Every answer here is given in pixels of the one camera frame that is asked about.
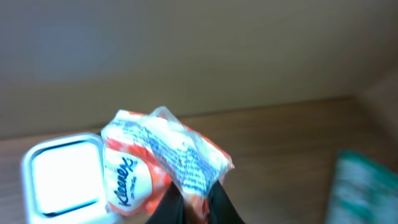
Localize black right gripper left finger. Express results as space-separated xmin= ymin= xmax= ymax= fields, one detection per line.
xmin=145 ymin=182 xmax=184 ymax=224

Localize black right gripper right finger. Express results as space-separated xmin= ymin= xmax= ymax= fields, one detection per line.
xmin=208 ymin=181 xmax=245 ymax=224

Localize red tissue pack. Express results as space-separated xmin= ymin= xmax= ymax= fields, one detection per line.
xmin=101 ymin=106 xmax=234 ymax=223

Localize teal white pack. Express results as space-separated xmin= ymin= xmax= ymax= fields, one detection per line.
xmin=325 ymin=151 xmax=397 ymax=224

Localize white barcode scanner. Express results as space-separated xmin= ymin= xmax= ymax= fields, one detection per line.
xmin=21 ymin=133 xmax=122 ymax=224

